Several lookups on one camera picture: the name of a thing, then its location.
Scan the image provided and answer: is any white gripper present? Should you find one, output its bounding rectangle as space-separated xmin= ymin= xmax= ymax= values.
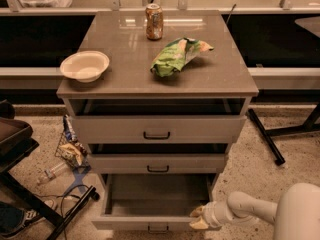
xmin=189 ymin=201 xmax=234 ymax=230

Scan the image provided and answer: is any grey drawer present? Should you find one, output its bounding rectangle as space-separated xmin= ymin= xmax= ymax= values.
xmin=72 ymin=115 xmax=246 ymax=144
xmin=93 ymin=174 xmax=217 ymax=234
xmin=88 ymin=154 xmax=227 ymax=174

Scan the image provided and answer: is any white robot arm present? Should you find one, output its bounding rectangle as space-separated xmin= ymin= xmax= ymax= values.
xmin=189 ymin=183 xmax=320 ymax=240

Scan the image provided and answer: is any grey drawer cabinet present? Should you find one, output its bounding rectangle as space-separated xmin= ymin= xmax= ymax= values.
xmin=56 ymin=10 xmax=260 ymax=200

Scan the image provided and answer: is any clear plastic bottle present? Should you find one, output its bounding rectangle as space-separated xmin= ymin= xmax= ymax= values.
xmin=37 ymin=162 xmax=69 ymax=185

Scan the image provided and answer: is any green chip bag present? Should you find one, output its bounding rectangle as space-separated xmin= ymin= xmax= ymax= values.
xmin=150 ymin=38 xmax=214 ymax=77

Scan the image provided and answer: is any sneaker shoe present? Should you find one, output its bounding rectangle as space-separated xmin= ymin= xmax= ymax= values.
xmin=0 ymin=201 xmax=43 ymax=239

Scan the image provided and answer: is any white bowl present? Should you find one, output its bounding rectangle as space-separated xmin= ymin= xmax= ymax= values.
xmin=60 ymin=51 xmax=110 ymax=83

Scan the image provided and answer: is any orange soda can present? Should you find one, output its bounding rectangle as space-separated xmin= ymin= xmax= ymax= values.
xmin=145 ymin=3 xmax=163 ymax=40

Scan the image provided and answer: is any black floor cable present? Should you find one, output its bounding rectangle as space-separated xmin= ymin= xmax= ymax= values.
xmin=35 ymin=183 xmax=90 ymax=240

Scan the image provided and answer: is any wire basket with snacks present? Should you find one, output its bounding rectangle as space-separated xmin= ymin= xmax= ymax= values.
xmin=56 ymin=115 xmax=89 ymax=168

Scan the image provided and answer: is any black table leg frame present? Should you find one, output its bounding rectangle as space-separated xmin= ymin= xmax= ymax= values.
xmin=248 ymin=104 xmax=320 ymax=166

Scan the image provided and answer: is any black cart frame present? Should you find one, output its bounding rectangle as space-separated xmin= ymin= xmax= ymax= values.
xmin=0 ymin=99 xmax=100 ymax=240

